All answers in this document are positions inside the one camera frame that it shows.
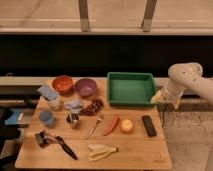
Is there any blue plastic cup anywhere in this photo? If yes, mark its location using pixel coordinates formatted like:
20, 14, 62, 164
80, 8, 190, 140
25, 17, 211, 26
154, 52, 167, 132
39, 110, 54, 127

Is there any metal cup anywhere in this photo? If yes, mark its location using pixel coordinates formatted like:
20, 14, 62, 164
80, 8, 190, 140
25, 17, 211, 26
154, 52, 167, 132
66, 113, 79, 129

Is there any light blue crumpled cloth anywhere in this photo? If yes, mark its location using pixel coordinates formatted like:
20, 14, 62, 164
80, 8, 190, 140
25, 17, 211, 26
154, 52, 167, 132
64, 99, 83, 113

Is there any black metal clip tool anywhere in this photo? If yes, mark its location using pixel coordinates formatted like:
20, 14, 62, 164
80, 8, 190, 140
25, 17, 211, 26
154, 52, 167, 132
35, 131, 58, 148

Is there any yellow orange fruit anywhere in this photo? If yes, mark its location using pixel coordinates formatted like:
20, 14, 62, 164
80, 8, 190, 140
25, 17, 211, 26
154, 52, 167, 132
120, 119, 133, 134

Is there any wooden cutting board table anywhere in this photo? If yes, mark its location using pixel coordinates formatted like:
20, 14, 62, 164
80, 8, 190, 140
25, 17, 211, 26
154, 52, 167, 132
14, 77, 173, 171

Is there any orange bowl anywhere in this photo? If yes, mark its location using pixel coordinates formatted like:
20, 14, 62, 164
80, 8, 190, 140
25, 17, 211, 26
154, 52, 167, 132
52, 75, 73, 94

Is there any green plastic tray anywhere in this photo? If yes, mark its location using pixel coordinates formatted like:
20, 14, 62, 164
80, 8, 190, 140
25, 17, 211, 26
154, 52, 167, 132
107, 72, 156, 107

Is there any black handled knife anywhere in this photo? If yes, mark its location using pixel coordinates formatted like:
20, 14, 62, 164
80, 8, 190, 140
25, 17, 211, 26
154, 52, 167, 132
55, 136, 78, 160

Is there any purple bowl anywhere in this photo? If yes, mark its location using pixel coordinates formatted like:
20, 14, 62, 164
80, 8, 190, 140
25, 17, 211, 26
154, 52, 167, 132
74, 78, 97, 97

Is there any white cup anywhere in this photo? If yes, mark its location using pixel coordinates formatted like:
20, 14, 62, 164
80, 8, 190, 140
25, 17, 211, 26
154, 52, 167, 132
47, 97, 61, 110

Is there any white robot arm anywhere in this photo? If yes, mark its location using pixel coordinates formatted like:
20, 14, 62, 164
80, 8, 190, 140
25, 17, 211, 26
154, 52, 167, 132
151, 62, 213, 109

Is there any yellow banana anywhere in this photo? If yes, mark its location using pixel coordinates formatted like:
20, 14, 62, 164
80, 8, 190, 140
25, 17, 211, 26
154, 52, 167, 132
88, 144, 118, 161

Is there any bunch of red grapes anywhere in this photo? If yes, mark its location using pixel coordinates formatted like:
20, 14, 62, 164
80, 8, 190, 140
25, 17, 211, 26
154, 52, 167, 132
80, 98, 104, 116

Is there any blue box beside table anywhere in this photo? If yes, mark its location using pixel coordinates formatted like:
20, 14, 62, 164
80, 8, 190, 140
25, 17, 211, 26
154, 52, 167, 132
5, 108, 34, 127

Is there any metal fork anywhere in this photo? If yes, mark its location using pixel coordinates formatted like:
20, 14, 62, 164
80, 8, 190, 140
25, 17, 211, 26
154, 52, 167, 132
86, 115, 103, 139

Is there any blue sponge cloth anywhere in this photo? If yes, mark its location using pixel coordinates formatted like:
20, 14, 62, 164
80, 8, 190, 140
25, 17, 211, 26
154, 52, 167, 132
37, 84, 58, 101

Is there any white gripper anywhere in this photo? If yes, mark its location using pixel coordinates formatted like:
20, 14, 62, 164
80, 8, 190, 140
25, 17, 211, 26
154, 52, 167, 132
151, 86, 183, 110

